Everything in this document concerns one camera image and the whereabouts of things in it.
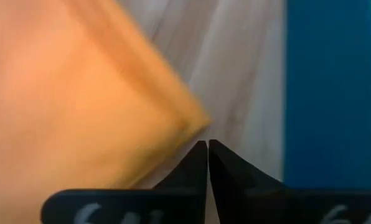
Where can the teal plastic bin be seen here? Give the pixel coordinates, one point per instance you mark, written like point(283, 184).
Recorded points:
point(328, 93)

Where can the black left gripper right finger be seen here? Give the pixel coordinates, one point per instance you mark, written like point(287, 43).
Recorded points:
point(229, 174)

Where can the orange microfiber towel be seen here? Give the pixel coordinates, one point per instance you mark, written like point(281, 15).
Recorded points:
point(73, 102)

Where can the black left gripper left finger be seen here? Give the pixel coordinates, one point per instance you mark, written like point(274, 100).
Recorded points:
point(193, 171)

